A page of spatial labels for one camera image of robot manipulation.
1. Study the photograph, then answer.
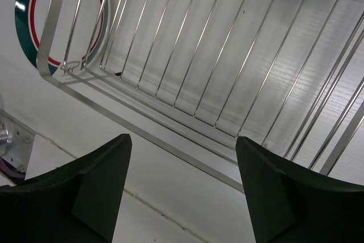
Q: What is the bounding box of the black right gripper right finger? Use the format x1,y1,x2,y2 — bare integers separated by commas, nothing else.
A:
235,137,363,242

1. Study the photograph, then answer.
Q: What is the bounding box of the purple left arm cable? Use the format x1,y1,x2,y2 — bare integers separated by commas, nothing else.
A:
0,159,26,183

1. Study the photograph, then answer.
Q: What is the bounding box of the metal wire dish rack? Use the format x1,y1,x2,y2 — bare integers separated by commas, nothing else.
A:
37,0,363,191

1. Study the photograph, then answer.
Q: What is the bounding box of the green rimmed plate near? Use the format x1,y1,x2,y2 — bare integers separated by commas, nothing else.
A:
15,0,110,79

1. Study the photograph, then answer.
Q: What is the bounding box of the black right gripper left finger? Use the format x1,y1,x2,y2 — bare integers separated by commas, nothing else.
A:
1,134,131,242

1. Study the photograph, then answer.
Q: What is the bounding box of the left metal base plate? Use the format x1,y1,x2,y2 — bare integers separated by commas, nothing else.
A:
1,110,35,184

